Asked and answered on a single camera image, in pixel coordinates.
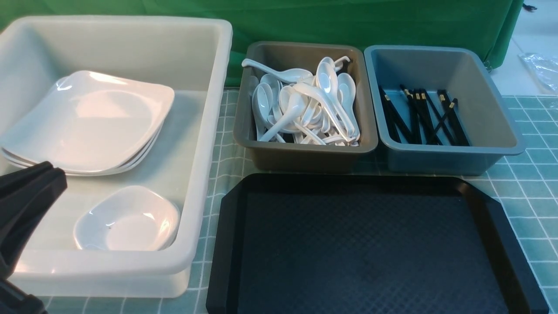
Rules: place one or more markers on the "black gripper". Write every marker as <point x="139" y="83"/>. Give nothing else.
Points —
<point x="25" y="197"/>

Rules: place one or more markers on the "white small bowl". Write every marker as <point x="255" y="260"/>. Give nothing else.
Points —
<point x="133" y="218"/>

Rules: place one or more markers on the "blue-grey plastic chopstick bin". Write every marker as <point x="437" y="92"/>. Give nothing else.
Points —
<point x="489" y="126"/>

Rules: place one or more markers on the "black chopstick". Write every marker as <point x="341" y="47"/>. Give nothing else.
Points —
<point x="425" y="117"/>
<point x="452" y="117"/>
<point x="442" y="125"/>
<point x="391" y="117"/>
<point x="416" y="127"/>

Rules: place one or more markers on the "brown-grey plastic spoon bin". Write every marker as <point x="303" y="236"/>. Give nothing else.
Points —
<point x="312" y="142"/>

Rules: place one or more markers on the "long diagonal white spoon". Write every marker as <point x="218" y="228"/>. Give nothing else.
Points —
<point x="296" y="106"/>

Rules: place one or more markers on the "green backdrop cloth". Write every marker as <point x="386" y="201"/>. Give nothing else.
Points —
<point x="484" y="27"/>

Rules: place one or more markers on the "right white spoon in bin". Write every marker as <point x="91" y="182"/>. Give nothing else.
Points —
<point x="347" y="90"/>

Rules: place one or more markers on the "white ceramic soup spoon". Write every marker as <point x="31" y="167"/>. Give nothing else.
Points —
<point x="290" y="76"/>

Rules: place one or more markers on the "large white square rice plate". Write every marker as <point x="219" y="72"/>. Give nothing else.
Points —
<point x="89" y="122"/>

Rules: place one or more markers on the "clear plastic bag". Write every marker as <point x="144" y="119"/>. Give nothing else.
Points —
<point x="544" y="69"/>

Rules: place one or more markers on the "left white spoon in bin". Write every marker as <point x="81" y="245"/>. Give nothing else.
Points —
<point x="261" y="110"/>

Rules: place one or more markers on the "upright white spoon in bin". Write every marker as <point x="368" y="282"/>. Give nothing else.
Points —
<point x="326" y="78"/>

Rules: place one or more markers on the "green checkered tablecloth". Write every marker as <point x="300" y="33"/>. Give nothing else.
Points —
<point x="526" y="185"/>

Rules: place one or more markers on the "bottom white plate in tub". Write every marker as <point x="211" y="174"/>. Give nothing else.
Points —
<point x="128" y="166"/>

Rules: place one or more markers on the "large translucent white tub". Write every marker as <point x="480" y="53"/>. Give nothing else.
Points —
<point x="187" y="54"/>

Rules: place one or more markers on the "top white plate in tub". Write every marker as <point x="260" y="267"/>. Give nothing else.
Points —
<point x="152" y="140"/>

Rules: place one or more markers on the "white plate in tub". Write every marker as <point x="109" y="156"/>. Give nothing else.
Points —
<point x="128" y="166"/>
<point x="152" y="140"/>

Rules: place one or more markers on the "black plastic serving tray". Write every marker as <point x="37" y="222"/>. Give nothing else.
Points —
<point x="365" y="244"/>

